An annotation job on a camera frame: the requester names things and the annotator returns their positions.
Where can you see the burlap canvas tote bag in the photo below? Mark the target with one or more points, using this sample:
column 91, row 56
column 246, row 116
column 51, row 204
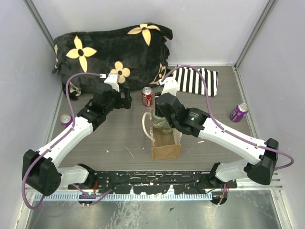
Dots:
column 162, row 146

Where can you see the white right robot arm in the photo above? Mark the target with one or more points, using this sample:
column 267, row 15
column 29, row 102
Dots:
column 258, row 157

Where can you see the black white striped cloth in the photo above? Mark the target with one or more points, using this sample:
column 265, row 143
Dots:
column 189, row 81

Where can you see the purple can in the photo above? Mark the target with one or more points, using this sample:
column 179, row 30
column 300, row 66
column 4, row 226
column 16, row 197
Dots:
column 239, row 112
column 66, row 120

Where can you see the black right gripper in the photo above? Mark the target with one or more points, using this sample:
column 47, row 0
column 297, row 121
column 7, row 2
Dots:
column 158, row 111

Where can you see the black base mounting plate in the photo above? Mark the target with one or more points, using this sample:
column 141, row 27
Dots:
column 151, row 182

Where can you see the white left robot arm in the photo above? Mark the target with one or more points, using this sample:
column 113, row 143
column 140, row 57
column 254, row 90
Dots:
column 41, row 170

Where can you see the red soda can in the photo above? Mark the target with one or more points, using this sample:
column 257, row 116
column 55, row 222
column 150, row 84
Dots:
column 147, row 96

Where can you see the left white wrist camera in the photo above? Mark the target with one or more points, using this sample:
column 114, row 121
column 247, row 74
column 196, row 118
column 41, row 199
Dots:
column 113, row 80

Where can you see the glass soda water bottle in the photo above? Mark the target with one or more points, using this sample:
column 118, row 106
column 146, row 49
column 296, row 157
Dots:
column 166, row 131

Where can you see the black floral plush blanket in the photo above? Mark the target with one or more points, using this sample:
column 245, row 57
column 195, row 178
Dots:
column 138, row 54

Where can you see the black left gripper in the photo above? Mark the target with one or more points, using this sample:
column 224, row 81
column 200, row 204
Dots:
column 124, row 102

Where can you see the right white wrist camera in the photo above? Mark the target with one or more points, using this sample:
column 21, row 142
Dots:
column 170, row 85

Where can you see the white slotted cable duct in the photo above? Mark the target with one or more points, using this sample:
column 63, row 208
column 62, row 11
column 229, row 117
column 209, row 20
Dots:
column 170, row 196

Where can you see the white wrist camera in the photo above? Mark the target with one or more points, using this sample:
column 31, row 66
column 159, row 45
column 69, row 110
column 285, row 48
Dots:
column 170, row 85
column 113, row 80

